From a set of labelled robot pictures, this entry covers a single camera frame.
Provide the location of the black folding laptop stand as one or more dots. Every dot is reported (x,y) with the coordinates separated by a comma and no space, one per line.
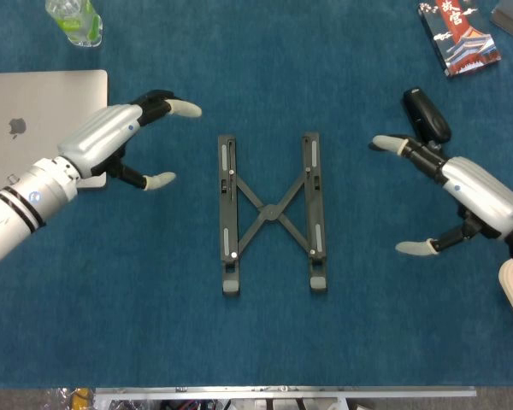
(270,212)

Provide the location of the clear bottle green label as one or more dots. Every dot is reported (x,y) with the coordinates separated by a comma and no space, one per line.
(79,23)

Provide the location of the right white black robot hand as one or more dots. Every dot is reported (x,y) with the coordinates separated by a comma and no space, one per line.
(483,192)

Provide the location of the black stapler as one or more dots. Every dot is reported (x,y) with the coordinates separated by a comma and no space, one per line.
(427,115)

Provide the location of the dark palace print book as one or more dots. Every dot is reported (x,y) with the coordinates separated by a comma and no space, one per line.
(461,38)

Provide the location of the aluminium table edge rail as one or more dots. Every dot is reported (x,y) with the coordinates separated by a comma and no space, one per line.
(282,390)

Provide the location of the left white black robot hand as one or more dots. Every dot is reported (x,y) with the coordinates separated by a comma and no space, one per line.
(102,132)

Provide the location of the silver apple laptop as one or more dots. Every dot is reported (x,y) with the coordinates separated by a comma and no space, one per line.
(25,98)

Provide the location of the clear plastic bag yellow contents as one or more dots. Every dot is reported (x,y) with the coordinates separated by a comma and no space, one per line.
(68,399)

